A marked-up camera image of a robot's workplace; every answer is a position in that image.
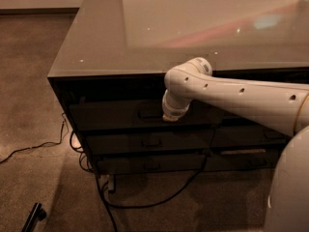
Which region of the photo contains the thin black floor cable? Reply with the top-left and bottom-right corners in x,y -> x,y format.
0,112 -> 68,164

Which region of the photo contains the thick black floor cable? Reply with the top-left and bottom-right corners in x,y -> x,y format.
69,130 -> 211,232

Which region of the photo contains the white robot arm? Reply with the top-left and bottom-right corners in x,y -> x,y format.
162,57 -> 309,232

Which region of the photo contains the black object on floor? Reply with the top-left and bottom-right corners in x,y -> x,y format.
21,203 -> 47,232

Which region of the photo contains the grey power strip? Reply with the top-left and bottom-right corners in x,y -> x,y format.
107,174 -> 116,192

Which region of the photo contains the dark cabinet with glossy top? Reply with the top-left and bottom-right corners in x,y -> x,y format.
48,0 -> 309,174

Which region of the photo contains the white gripper with vents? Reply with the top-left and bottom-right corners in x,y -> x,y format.
162,90 -> 191,123

